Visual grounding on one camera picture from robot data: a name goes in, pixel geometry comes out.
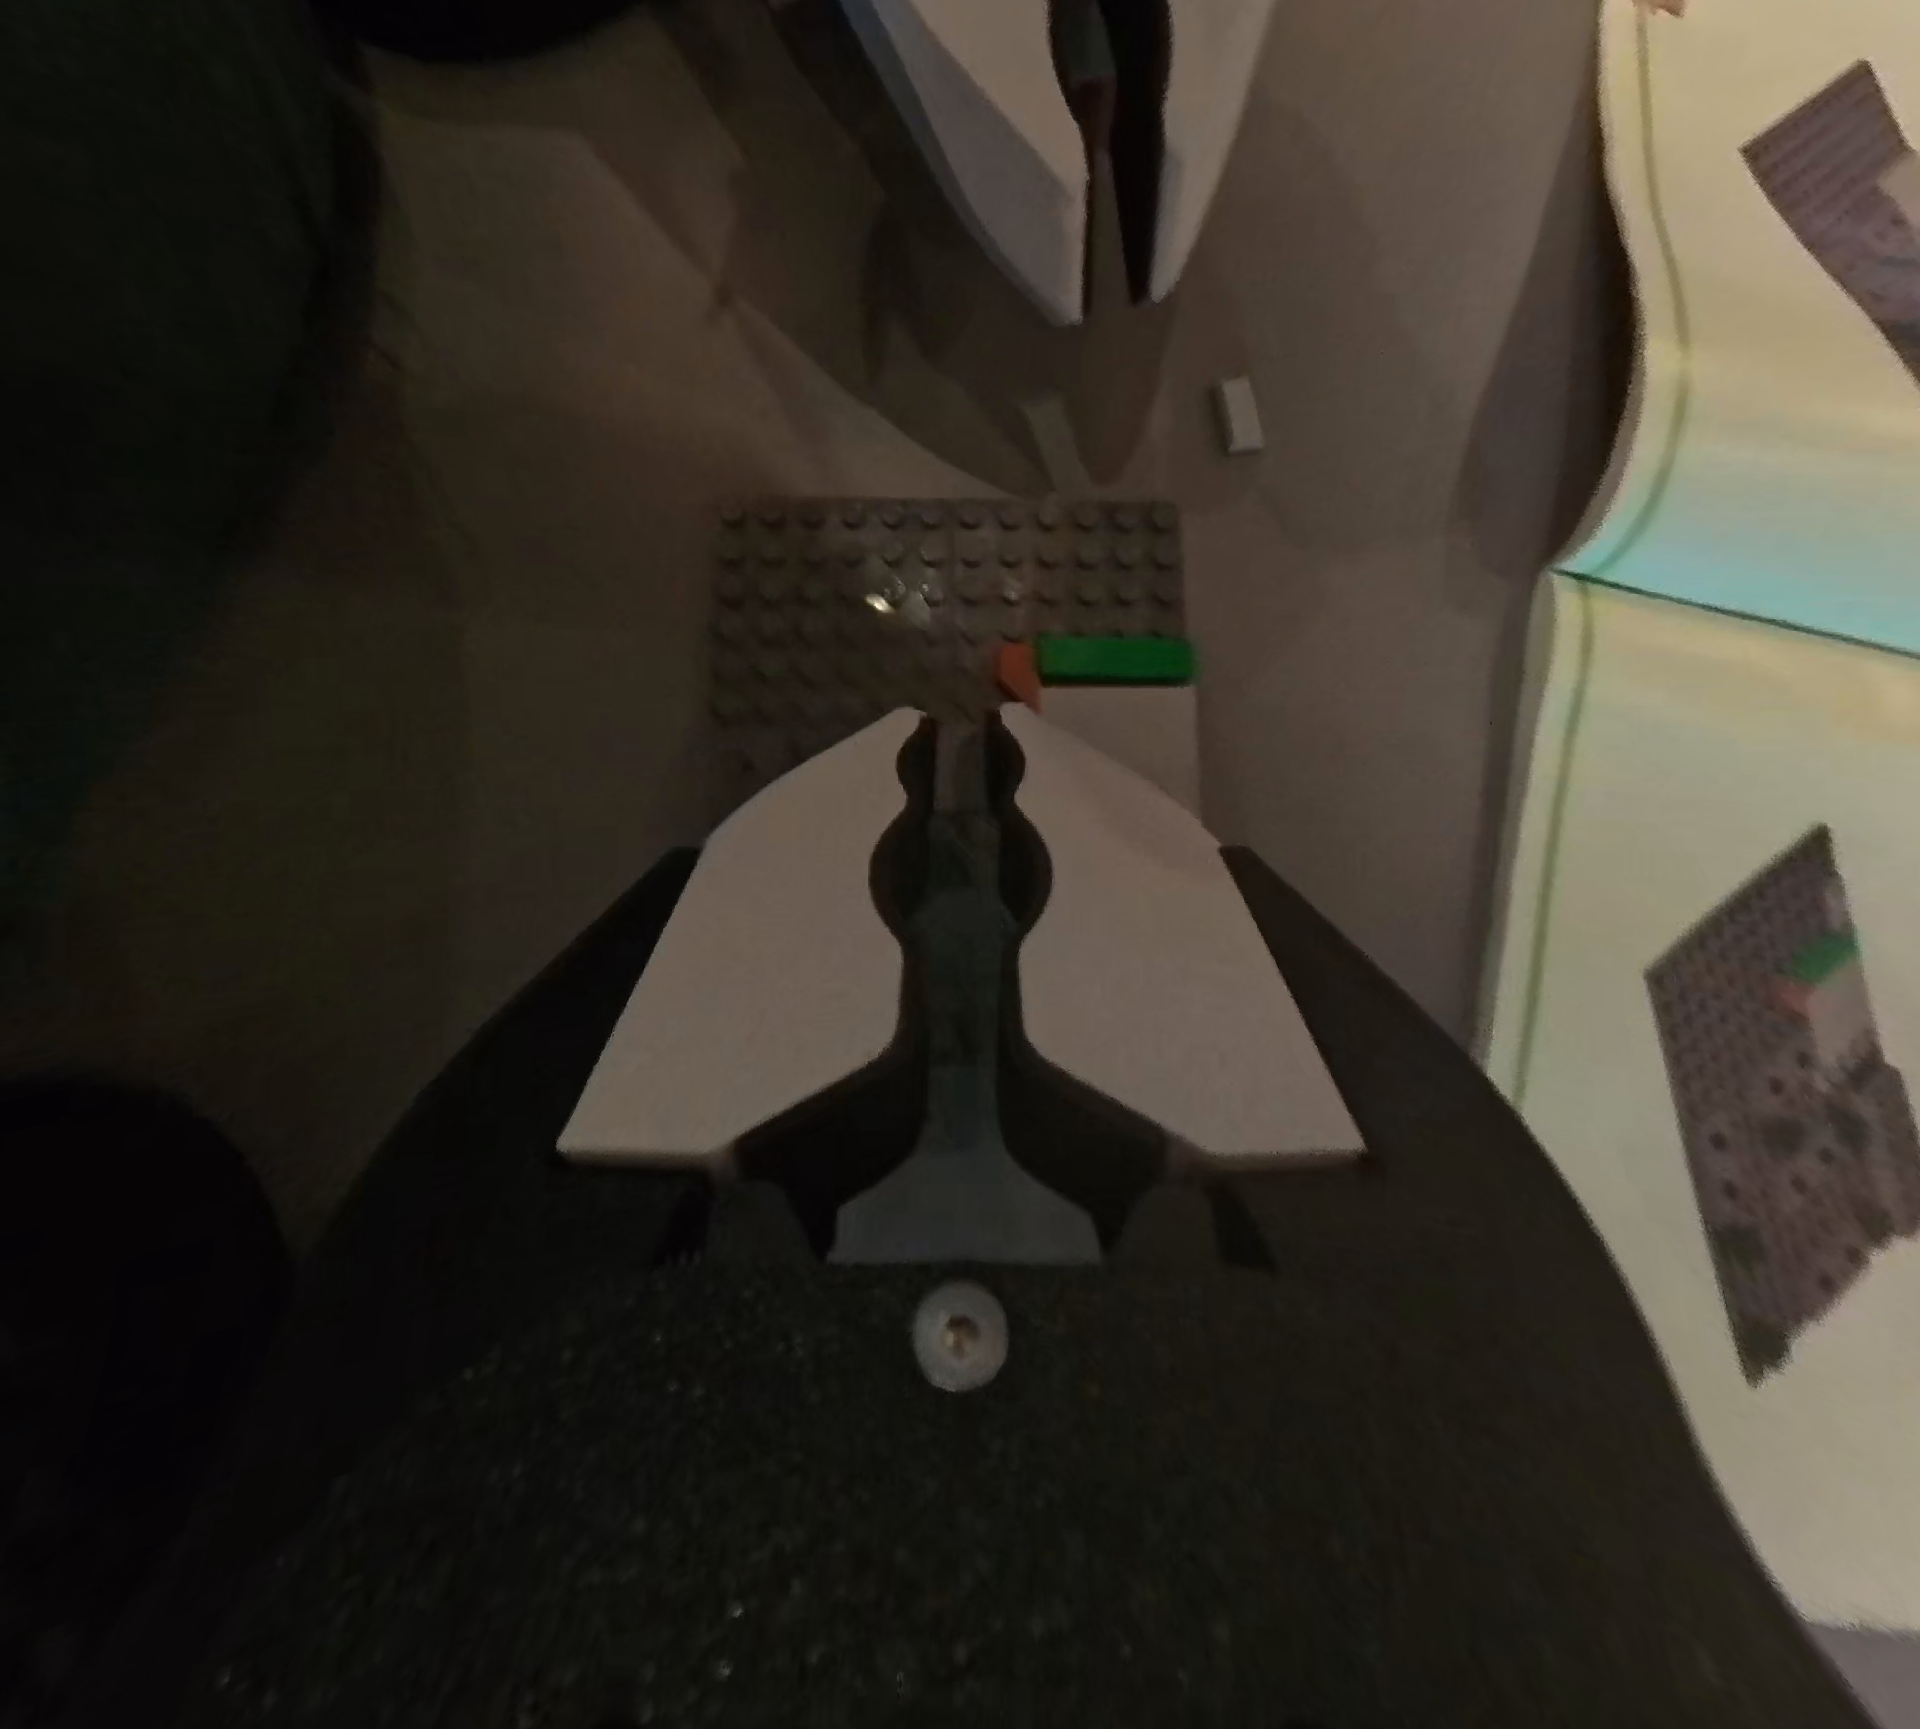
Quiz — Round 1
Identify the open instruction booklet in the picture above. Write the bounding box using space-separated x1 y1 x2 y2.
1476 0 1920 1634

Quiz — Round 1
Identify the dark green sweatshirt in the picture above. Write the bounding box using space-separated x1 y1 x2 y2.
0 0 392 1057

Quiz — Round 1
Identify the grey studded baseplate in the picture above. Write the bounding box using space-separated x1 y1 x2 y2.
707 496 1187 786

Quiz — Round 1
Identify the green flat brick plate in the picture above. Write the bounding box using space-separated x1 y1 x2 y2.
1035 634 1198 689

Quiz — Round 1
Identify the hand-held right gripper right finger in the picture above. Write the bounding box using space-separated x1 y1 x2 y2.
996 716 1366 1169

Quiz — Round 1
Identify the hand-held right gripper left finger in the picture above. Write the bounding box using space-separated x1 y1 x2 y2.
559 705 940 1169

